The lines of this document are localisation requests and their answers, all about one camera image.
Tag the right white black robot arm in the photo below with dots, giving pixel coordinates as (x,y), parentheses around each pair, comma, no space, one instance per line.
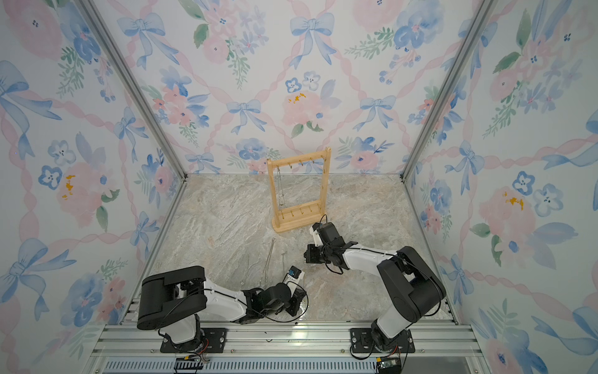
(428,295)

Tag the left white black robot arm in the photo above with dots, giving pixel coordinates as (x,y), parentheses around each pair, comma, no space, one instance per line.
(170,304)

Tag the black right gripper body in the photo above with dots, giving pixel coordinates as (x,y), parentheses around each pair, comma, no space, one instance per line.
(328,252)

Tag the left aluminium corner profile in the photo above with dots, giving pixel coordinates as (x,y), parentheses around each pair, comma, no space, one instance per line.
(94,19)

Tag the green circuit board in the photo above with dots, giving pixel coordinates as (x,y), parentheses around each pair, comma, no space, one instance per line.
(388,366)

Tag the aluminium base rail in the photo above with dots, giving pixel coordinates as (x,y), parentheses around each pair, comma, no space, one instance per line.
(437,346)

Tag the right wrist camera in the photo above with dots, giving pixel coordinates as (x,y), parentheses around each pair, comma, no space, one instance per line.
(315,232)

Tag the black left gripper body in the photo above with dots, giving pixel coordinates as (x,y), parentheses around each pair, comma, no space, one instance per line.
(291,307)

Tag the wooden jewelry display stand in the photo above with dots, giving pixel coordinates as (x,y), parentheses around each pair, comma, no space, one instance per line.
(298,216)

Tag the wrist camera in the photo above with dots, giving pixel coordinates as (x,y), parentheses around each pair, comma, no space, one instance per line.
(315,232)
(293,278)

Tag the aluminium corner profile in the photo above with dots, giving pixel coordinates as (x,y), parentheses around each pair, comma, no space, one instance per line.
(94,19)
(472,37)

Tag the right aluminium corner profile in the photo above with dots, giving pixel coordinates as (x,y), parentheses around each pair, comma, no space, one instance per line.
(472,37)

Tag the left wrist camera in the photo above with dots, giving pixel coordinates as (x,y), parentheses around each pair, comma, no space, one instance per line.
(293,278)

